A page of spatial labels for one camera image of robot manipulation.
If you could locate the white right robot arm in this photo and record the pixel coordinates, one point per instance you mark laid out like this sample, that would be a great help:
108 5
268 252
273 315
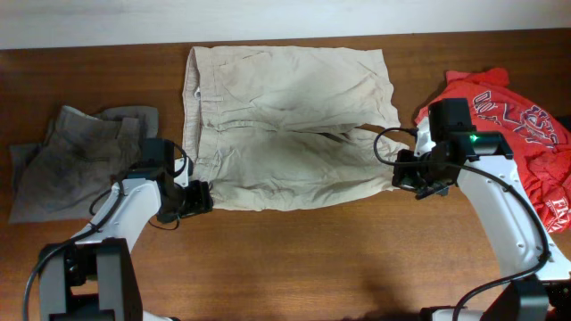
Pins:
535 274

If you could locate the grey folded shorts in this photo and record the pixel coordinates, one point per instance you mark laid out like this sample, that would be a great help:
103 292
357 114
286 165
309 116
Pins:
59 178

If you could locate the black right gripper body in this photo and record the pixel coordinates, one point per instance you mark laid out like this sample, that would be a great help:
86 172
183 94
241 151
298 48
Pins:
421 178

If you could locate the beige khaki shorts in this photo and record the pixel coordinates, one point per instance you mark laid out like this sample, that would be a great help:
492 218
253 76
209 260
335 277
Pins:
288 127

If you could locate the red printed t-shirt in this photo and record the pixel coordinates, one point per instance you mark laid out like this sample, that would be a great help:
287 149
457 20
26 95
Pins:
540 144

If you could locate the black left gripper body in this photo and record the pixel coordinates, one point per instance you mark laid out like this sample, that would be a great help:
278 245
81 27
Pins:
190 199

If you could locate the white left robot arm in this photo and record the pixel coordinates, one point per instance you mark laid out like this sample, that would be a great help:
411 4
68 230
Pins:
91 276

